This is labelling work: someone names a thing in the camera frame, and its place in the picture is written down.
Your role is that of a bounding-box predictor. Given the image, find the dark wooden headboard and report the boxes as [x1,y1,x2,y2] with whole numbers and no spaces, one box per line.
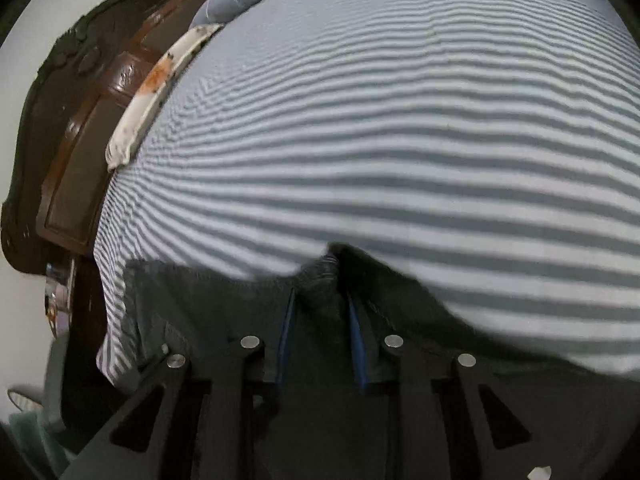
[1,0,205,275]

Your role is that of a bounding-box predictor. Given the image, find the grey white striped bedsheet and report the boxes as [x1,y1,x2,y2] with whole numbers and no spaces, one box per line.
[94,0,639,380]

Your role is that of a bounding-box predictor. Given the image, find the dark grey denim pants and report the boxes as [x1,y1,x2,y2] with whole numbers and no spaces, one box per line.
[125,245,639,479]

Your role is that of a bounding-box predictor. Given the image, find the floral white mattress edge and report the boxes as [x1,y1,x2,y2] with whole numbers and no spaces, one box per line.
[105,24,224,171]

